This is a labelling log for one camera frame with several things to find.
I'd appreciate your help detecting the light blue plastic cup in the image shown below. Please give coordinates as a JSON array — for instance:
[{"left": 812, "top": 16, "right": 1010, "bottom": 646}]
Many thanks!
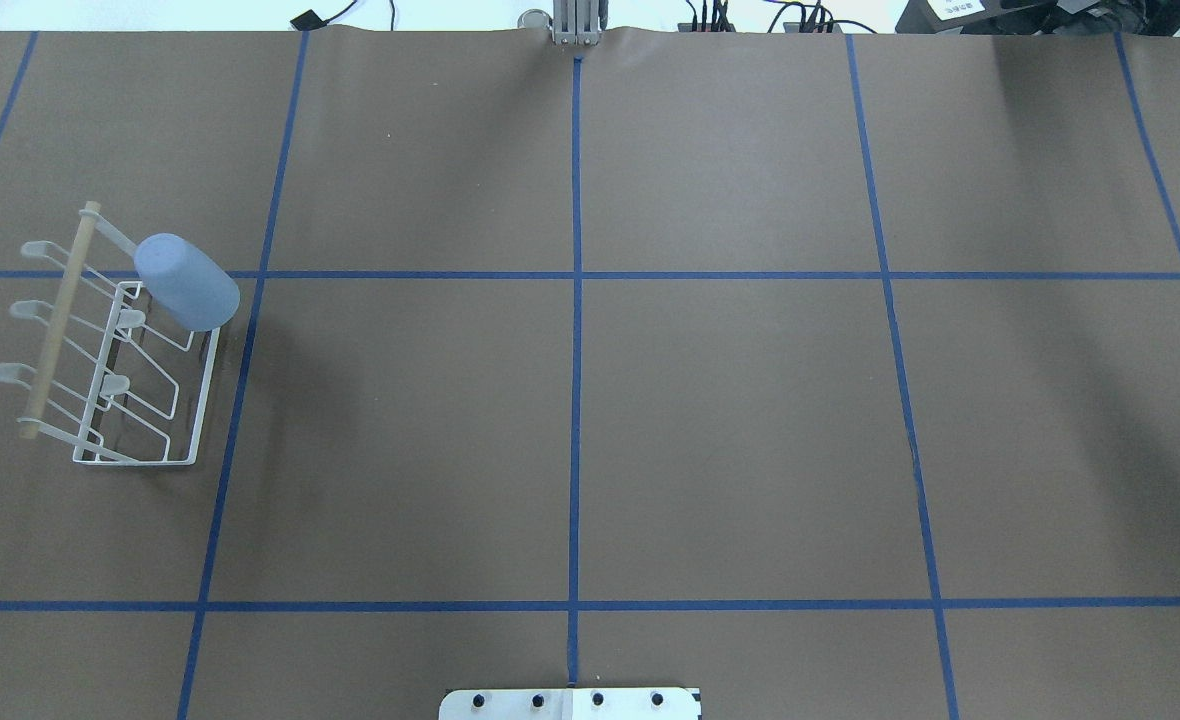
[{"left": 133, "top": 233, "right": 241, "bottom": 332}]

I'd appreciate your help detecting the small black adapter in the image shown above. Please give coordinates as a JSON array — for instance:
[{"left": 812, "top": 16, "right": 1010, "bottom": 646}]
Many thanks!
[{"left": 290, "top": 9, "right": 328, "bottom": 32}]

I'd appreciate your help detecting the aluminium frame post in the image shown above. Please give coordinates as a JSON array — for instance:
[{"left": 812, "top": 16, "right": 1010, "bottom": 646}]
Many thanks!
[{"left": 550, "top": 0, "right": 609, "bottom": 46}]

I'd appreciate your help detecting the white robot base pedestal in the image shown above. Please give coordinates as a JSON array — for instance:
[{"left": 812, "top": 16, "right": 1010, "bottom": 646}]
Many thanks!
[{"left": 438, "top": 687, "right": 703, "bottom": 719}]

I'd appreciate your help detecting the white wire cup holder rack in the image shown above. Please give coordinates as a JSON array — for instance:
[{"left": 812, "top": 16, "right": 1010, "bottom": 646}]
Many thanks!
[{"left": 0, "top": 201, "right": 241, "bottom": 467}]

